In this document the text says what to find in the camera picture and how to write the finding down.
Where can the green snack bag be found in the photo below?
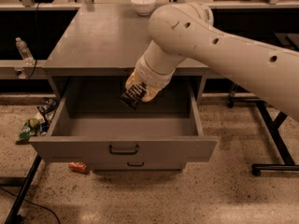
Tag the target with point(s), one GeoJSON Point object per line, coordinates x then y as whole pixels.
{"type": "Point", "coordinates": [28, 130]}

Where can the lower grey drawer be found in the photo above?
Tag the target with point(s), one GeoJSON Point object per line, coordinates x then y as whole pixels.
{"type": "Point", "coordinates": [137, 166]}

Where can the white ceramic bowl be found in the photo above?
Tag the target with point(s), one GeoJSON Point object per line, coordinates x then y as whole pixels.
{"type": "Point", "coordinates": [143, 7]}

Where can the black table leg left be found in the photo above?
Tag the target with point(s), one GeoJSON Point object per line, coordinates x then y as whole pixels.
{"type": "Point", "coordinates": [24, 184]}

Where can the grey metal drawer cabinet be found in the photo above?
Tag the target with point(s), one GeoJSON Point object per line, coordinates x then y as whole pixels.
{"type": "Point", "coordinates": [106, 41]}

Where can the open grey top drawer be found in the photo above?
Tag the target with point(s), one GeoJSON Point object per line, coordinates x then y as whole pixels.
{"type": "Point", "coordinates": [92, 125]}

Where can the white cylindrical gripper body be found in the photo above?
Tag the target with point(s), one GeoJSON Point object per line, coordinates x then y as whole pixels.
{"type": "Point", "coordinates": [149, 76]}

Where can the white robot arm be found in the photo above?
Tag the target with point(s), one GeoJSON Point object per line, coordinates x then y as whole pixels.
{"type": "Point", "coordinates": [184, 31]}

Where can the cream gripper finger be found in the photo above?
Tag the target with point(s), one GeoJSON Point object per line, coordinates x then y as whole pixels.
{"type": "Point", "coordinates": [150, 94]}
{"type": "Point", "coordinates": [134, 80]}

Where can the black rolling stand base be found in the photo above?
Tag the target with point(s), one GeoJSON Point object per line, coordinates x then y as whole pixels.
{"type": "Point", "coordinates": [272, 126]}

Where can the black rxbar chocolate bar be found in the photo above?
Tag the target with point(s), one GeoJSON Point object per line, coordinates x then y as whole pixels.
{"type": "Point", "coordinates": [133, 97]}

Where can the clear plastic water bottle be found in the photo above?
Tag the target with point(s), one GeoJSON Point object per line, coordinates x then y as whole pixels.
{"type": "Point", "coordinates": [24, 51]}

